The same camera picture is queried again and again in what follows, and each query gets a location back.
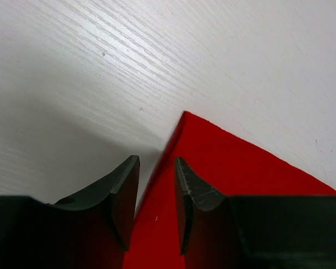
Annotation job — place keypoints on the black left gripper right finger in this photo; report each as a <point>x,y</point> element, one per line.
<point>252,231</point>

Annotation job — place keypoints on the red t shirt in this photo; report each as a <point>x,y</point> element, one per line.
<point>230,164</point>

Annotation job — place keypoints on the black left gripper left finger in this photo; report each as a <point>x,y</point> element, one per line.
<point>88,229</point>

